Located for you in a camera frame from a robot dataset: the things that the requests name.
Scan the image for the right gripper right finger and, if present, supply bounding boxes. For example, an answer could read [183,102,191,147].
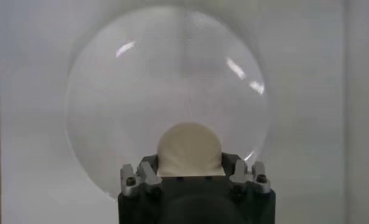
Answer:
[222,153,272,195]

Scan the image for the white round plate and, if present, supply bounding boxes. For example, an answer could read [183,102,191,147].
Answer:
[64,5,269,200]

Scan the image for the white steamed baozi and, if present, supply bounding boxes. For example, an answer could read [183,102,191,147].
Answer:
[156,122,226,177]

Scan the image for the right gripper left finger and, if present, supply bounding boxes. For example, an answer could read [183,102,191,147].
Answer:
[120,154,164,197]

